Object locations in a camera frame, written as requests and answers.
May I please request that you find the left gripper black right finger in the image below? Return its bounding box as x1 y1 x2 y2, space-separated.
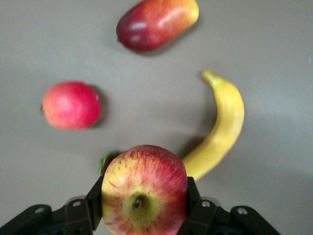
180 177 221 235

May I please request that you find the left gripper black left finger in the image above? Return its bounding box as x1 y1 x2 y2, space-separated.
65 175 104 235

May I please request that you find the red yellow striped apple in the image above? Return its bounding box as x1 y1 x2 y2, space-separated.
101 144 189 235

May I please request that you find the yellow banana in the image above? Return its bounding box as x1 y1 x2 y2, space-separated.
180 69 246 182

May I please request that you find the dark red plum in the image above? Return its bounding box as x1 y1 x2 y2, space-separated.
98 150 123 177

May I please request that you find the pink red round fruit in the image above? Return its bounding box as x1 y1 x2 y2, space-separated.
40 80 102 130

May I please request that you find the red yellow mango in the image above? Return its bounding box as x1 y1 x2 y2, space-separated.
115 0 200 53

